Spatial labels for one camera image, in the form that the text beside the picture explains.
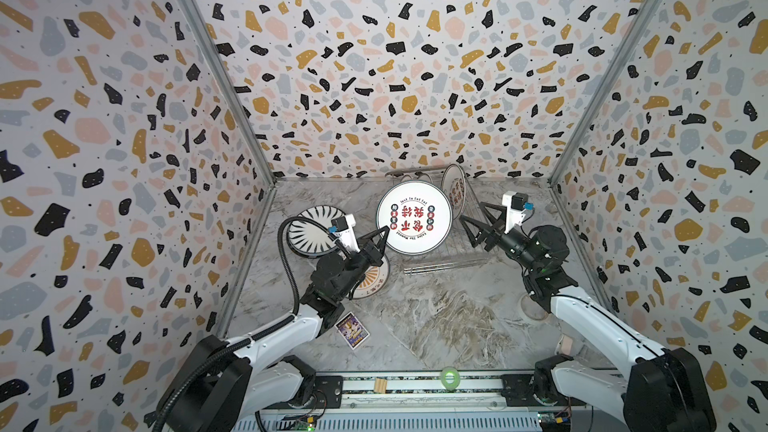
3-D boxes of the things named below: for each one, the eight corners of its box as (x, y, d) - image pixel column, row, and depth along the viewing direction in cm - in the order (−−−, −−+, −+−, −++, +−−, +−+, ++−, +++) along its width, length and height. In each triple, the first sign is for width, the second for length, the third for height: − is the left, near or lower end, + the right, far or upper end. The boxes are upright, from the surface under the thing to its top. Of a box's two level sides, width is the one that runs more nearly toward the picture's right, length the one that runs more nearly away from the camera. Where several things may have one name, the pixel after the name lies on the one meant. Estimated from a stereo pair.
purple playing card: (352, 351, 82) (351, 349, 80) (335, 327, 86) (333, 324, 84) (370, 336, 85) (369, 333, 83) (352, 313, 89) (351, 310, 87)
